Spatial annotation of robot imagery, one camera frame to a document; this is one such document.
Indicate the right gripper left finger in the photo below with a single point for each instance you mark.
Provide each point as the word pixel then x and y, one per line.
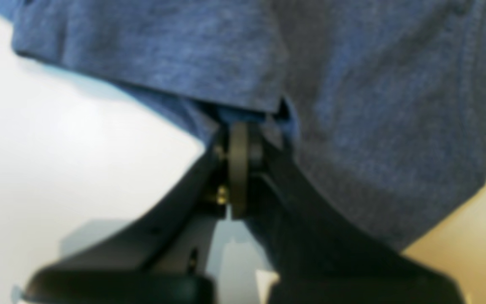
pixel 160 258

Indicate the blue heathered T-shirt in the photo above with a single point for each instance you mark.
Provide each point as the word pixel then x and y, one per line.
pixel 383 102

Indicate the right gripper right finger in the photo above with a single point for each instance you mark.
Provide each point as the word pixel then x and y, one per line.
pixel 319 256

